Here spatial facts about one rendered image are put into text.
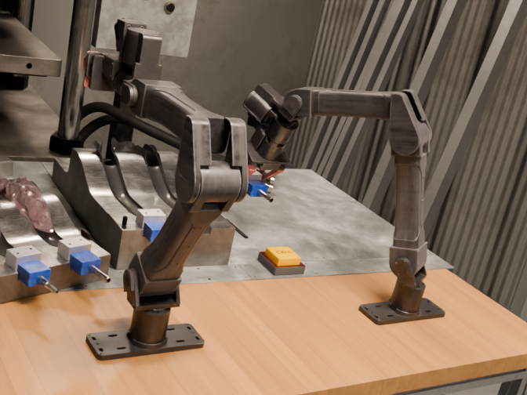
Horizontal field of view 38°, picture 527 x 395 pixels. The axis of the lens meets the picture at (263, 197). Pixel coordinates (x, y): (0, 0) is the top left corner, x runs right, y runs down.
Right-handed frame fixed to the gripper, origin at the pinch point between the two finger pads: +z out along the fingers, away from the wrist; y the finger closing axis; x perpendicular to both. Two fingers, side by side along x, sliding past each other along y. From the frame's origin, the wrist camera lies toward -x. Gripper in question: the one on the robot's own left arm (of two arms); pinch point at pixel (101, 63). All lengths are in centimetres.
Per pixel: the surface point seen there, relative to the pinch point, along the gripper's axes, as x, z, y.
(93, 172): 28.2, 15.5, -7.3
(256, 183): 24.8, -1.1, -40.4
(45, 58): 14, 70, -11
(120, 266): 39.0, -10.7, -5.1
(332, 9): 4, 234, -229
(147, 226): 30.0, -11.7, -9.2
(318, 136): 63, 170, -189
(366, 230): 40, 3, -82
